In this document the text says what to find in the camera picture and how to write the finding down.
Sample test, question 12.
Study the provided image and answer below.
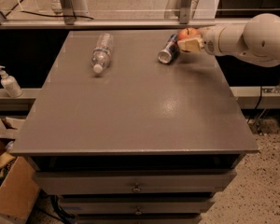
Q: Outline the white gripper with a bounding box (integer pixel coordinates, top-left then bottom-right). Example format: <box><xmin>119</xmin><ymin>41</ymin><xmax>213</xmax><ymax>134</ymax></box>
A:
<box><xmin>177</xmin><ymin>25</ymin><xmax>223</xmax><ymax>56</ymax></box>

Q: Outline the drawer with knob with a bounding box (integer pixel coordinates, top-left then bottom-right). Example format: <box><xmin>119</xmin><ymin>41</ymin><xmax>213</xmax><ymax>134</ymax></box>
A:
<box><xmin>60</xmin><ymin>193</ymin><xmax>214</xmax><ymax>215</ymax></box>
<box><xmin>34</xmin><ymin>170</ymin><xmax>236</xmax><ymax>195</ymax></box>

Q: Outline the black cable on ledge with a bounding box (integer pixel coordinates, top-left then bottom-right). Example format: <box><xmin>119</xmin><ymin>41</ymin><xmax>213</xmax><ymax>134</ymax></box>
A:
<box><xmin>21</xmin><ymin>10</ymin><xmax>95</xmax><ymax>21</ymax></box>

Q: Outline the clear plastic water bottle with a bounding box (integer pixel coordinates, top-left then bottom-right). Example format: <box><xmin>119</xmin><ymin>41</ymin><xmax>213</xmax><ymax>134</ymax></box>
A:
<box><xmin>91</xmin><ymin>33</ymin><xmax>114</xmax><ymax>74</ymax></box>

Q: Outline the top drawer with knob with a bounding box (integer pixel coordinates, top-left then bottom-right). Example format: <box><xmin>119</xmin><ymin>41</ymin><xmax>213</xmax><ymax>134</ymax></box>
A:
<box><xmin>34</xmin><ymin>170</ymin><xmax>236</xmax><ymax>195</ymax></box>

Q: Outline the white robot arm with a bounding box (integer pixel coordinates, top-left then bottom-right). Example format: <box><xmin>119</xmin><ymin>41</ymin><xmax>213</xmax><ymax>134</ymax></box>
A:
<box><xmin>177</xmin><ymin>13</ymin><xmax>280</xmax><ymax>67</ymax></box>

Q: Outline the metal bracket post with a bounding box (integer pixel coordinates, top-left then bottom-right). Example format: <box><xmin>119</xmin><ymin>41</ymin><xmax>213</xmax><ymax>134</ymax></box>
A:
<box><xmin>60</xmin><ymin>0</ymin><xmax>76</xmax><ymax>25</ymax></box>
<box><xmin>179</xmin><ymin>0</ymin><xmax>192</xmax><ymax>24</ymax></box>

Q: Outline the red apple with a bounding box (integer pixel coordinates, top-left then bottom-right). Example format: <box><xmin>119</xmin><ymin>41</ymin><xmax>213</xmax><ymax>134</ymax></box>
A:
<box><xmin>177</xmin><ymin>28</ymin><xmax>200</xmax><ymax>40</ymax></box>

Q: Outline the metal bracket post left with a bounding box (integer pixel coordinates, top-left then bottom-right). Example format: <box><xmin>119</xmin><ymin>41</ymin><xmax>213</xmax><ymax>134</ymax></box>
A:
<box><xmin>60</xmin><ymin>0</ymin><xmax>76</xmax><ymax>25</ymax></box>

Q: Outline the grey drawer cabinet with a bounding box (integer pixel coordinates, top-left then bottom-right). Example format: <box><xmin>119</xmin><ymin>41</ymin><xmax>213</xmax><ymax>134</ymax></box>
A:
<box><xmin>13</xmin><ymin>30</ymin><xmax>257</xmax><ymax>224</ymax></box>

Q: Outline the redbull can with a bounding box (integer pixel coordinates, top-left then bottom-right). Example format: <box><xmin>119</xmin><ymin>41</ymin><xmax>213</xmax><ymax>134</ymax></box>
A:
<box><xmin>158</xmin><ymin>35</ymin><xmax>179</xmax><ymax>64</ymax></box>

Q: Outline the white pump dispenser bottle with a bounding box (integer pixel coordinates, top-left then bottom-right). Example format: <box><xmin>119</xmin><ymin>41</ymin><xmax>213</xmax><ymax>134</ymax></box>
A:
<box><xmin>0</xmin><ymin>65</ymin><xmax>22</xmax><ymax>98</ymax></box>

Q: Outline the middle drawer with knob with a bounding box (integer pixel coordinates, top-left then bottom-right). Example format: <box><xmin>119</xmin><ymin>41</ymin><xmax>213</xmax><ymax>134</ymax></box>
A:
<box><xmin>60</xmin><ymin>193</ymin><xmax>214</xmax><ymax>215</ymax></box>

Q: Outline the cardboard box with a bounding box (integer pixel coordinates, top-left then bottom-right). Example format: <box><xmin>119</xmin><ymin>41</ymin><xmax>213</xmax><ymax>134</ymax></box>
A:
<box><xmin>0</xmin><ymin>118</ymin><xmax>40</xmax><ymax>224</ymax></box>

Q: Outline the metal bracket post right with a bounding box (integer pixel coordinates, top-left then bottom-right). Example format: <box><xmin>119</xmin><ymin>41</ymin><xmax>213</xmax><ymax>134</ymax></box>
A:
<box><xmin>179</xmin><ymin>0</ymin><xmax>192</xmax><ymax>24</ymax></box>

